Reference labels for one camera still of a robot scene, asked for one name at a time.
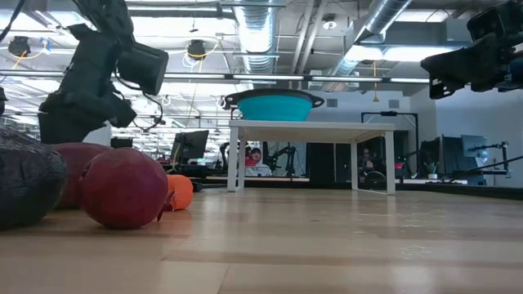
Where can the teal collapsible bowl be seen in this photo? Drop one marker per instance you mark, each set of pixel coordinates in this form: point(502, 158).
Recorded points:
point(274, 107)

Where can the white perforated shelf riser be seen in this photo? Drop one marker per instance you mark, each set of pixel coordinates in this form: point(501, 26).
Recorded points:
point(310, 130)

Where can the person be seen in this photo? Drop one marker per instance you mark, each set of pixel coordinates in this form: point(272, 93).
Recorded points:
point(253, 157)
point(367, 161)

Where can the dark double monitor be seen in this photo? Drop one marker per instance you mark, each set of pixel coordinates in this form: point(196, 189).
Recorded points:
point(449, 155)

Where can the dark background monitor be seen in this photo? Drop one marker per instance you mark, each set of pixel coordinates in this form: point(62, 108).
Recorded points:
point(191, 145)

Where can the orange fruit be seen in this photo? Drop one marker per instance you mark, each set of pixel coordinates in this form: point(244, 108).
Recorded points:
point(181, 192)

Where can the black floor cabinet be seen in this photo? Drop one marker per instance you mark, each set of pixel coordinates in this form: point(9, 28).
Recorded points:
point(323, 161)

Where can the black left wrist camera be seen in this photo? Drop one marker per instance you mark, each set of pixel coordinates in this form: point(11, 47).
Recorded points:
point(143, 67)

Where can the dark purple fruit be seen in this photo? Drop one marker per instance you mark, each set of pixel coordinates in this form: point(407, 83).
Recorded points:
point(28, 179)

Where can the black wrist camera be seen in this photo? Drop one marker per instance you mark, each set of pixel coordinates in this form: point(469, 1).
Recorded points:
point(143, 67)
point(492, 22)

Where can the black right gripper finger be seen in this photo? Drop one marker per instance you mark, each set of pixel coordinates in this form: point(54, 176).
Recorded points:
point(466, 61)

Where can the small red fruit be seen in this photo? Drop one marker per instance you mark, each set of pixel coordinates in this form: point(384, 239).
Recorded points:
point(75, 163)

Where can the large red apple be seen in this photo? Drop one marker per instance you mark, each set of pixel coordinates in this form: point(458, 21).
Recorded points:
point(122, 188)

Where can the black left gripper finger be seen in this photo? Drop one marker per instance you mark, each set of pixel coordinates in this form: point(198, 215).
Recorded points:
point(122, 112)
point(69, 128)

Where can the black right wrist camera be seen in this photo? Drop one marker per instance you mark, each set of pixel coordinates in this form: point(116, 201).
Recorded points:
point(492, 22)

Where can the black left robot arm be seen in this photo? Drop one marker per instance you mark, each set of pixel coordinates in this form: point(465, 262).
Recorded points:
point(106, 16)

